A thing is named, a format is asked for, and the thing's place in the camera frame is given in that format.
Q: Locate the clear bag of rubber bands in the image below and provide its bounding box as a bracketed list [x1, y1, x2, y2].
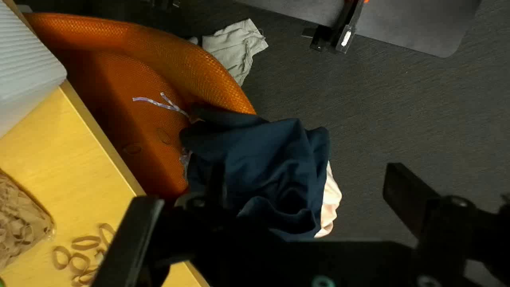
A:
[0, 173, 54, 270]

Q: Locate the white plastic bin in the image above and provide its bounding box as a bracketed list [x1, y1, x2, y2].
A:
[0, 2, 66, 136]

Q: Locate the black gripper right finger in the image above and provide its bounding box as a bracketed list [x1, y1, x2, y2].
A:
[382, 163, 441, 240]

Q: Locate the dark blue cloth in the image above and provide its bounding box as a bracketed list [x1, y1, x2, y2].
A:
[180, 109, 329, 241]

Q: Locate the orange office chair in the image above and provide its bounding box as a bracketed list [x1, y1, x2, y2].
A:
[27, 13, 255, 200]

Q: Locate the tan rubber bands pile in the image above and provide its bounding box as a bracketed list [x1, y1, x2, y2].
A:
[51, 224, 114, 287]

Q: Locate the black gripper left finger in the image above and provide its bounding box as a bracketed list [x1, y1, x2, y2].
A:
[92, 197, 164, 287]

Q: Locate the grey crumpled cloth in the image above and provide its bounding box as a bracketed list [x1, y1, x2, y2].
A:
[189, 20, 269, 87]

